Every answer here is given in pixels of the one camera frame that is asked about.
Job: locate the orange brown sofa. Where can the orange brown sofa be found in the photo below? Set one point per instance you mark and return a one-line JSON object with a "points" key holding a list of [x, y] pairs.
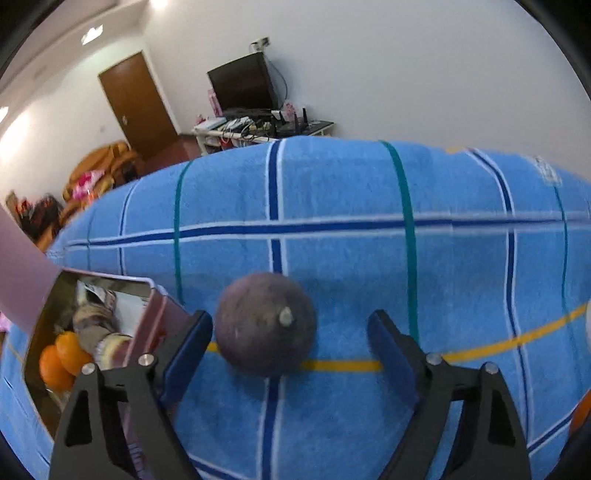
{"points": [[110, 159]]}

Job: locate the orange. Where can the orange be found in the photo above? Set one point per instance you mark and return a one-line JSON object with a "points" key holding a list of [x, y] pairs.
{"points": [[580, 414], [55, 377], [71, 355]]}

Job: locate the pink floral cushion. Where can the pink floral cushion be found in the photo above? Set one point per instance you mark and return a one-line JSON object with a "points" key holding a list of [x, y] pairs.
{"points": [[85, 184]]}

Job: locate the pink metal tin box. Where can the pink metal tin box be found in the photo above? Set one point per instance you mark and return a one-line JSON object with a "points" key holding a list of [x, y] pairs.
{"points": [[162, 318]]}

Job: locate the paper packet in tin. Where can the paper packet in tin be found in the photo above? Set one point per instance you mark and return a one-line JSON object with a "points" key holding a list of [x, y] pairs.
{"points": [[125, 309]]}

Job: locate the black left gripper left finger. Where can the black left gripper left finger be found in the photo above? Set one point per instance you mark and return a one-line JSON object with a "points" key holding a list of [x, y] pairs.
{"points": [[90, 442]]}

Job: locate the large purple turnip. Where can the large purple turnip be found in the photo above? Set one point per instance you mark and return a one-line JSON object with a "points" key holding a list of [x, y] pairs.
{"points": [[265, 324]]}

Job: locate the pink tin lid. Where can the pink tin lid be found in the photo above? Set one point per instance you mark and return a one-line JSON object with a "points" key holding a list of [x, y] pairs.
{"points": [[27, 276]]}

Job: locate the blue plaid towel cloth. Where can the blue plaid towel cloth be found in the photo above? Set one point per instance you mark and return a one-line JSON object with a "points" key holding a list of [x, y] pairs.
{"points": [[482, 256]]}

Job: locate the white tv stand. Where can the white tv stand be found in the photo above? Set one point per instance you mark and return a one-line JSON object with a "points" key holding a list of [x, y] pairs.
{"points": [[215, 135]]}

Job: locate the sugarcane piece in tin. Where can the sugarcane piece in tin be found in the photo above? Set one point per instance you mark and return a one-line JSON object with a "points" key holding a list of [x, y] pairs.
{"points": [[91, 323]]}

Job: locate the white floral enamel mug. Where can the white floral enamel mug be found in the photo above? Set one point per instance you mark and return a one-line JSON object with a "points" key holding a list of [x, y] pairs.
{"points": [[588, 324]]}

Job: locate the black television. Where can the black television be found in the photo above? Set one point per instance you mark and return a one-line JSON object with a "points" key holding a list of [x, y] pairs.
{"points": [[244, 83]]}

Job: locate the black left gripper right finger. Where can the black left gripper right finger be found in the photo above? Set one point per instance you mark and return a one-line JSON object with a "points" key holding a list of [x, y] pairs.
{"points": [[467, 413]]}

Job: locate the orange in tin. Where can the orange in tin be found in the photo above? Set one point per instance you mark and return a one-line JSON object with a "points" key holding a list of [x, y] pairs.
{"points": [[55, 377]]}

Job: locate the brown wooden door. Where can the brown wooden door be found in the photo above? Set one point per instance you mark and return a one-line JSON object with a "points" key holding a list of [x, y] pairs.
{"points": [[138, 106]]}

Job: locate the sugarcane piece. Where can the sugarcane piece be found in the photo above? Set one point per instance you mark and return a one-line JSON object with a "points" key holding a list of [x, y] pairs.
{"points": [[110, 352], [91, 323]]}

